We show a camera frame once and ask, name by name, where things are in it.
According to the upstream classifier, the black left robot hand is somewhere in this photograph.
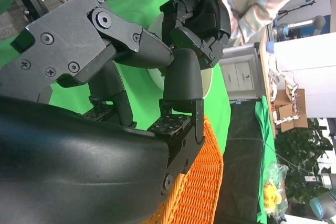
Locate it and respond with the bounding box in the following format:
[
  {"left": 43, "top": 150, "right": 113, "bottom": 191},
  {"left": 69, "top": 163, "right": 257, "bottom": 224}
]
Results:
[{"left": 159, "top": 0, "right": 232, "bottom": 69}]

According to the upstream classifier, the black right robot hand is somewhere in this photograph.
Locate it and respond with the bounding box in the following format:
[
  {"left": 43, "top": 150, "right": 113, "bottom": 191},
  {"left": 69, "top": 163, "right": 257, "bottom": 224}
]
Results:
[{"left": 0, "top": 0, "right": 206, "bottom": 224}]

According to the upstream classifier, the grey round bowl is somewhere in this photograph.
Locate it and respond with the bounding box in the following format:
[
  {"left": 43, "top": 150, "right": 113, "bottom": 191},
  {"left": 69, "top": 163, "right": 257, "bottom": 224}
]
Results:
[{"left": 146, "top": 11, "right": 214, "bottom": 99}]

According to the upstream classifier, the orange wicker basket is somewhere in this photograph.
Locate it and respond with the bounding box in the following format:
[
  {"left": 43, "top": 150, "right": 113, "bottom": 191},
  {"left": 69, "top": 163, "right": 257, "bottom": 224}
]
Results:
[{"left": 141, "top": 115, "right": 224, "bottom": 224}]

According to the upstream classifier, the grey drawer cabinet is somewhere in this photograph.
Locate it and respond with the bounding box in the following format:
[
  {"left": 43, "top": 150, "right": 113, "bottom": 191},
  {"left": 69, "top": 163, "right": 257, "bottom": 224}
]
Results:
[{"left": 219, "top": 42, "right": 261, "bottom": 102}]

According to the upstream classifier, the green tablecloth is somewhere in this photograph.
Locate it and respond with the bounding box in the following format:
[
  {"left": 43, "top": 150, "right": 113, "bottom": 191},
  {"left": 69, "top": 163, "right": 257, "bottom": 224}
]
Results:
[{"left": 0, "top": 0, "right": 232, "bottom": 156}]

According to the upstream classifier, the wooden desk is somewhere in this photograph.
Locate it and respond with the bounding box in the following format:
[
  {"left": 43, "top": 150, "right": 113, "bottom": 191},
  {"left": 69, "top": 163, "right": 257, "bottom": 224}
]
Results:
[{"left": 259, "top": 26, "right": 277, "bottom": 138}]

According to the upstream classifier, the cardboard box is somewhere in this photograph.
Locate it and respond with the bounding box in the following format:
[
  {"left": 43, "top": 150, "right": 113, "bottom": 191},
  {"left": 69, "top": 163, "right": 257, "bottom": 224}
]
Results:
[{"left": 272, "top": 89, "right": 308, "bottom": 133}]

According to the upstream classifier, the green leafy plant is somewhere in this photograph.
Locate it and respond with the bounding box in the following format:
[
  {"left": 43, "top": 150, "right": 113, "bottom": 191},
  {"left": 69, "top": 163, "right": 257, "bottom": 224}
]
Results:
[{"left": 275, "top": 118, "right": 335, "bottom": 205}]

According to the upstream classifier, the clear bag of yellow items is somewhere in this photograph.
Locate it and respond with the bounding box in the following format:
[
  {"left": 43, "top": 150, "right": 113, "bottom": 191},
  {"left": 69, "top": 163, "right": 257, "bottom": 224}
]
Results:
[{"left": 262, "top": 162, "right": 289, "bottom": 222}]

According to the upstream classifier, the black metal frame leg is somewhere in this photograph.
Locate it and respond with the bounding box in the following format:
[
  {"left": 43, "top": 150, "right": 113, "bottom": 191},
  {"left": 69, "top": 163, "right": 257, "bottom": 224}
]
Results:
[{"left": 17, "top": 0, "right": 50, "bottom": 24}]

